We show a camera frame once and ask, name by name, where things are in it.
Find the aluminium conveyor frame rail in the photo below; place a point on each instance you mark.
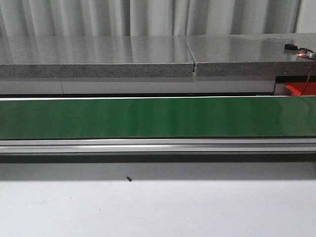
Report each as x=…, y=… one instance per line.
x=157, y=150

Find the small black sensor box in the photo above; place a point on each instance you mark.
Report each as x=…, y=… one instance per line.
x=290, y=47

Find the grey stone right slab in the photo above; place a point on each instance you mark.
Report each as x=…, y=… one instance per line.
x=250, y=55

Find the grey stone left slab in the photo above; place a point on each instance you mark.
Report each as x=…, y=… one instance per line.
x=95, y=57

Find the grey pleated curtain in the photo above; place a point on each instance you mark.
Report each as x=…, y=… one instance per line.
x=147, y=17

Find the red plastic bin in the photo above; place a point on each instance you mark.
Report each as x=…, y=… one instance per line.
x=298, y=88

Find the green conveyor belt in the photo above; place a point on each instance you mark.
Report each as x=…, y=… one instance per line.
x=266, y=116

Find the grey stone slab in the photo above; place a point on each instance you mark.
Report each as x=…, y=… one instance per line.
x=250, y=55
x=95, y=57

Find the green circuit board red LED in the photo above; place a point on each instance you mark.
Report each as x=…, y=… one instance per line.
x=307, y=54

